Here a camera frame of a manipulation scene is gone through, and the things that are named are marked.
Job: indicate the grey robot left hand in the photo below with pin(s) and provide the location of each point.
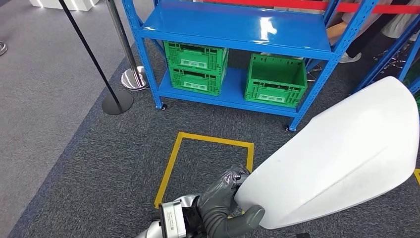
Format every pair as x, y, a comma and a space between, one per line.
220, 193

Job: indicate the white curved plastic part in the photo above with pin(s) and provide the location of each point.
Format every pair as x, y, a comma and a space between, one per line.
334, 157

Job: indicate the blue metal shelf rack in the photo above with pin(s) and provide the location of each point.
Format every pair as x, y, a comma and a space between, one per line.
387, 52
229, 29

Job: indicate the person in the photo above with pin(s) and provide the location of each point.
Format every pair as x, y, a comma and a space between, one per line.
357, 42

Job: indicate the white cabinet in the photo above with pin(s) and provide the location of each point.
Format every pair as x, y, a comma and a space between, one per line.
65, 4

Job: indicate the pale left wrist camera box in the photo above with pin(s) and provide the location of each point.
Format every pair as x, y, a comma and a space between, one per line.
172, 220

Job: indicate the chrome stanchion post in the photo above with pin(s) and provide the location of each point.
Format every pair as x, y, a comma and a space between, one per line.
2, 48
126, 49

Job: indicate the black stanchion post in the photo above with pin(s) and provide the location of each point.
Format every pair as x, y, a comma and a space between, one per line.
95, 62

